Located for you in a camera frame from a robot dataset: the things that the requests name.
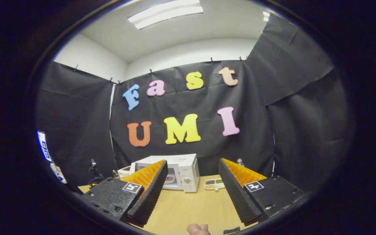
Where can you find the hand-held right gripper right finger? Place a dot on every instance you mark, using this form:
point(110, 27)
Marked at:
point(237, 195)

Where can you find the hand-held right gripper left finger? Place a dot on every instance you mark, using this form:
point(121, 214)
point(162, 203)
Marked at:
point(150, 195)

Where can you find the white plate with pink food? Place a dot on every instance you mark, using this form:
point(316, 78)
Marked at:
point(170, 179)

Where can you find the white microwave oven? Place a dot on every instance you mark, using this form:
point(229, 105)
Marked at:
point(188, 169)

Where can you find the white divided dish of grains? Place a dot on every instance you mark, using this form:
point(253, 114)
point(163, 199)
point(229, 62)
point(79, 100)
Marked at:
point(212, 184)

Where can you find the white toaster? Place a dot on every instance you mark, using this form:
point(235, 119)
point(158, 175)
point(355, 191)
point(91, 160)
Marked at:
point(124, 171)

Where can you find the green tea bottle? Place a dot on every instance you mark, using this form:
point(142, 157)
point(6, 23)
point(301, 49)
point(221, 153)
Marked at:
point(240, 162)

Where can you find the white blue printed sign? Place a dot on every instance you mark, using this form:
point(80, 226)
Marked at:
point(44, 147)

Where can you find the row of black cloth clips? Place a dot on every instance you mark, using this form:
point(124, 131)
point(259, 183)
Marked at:
point(212, 60)

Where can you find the long ceiling light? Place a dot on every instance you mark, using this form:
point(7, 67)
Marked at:
point(165, 13)

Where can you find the small ceiling light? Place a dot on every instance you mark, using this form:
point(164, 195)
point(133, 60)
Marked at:
point(266, 16)

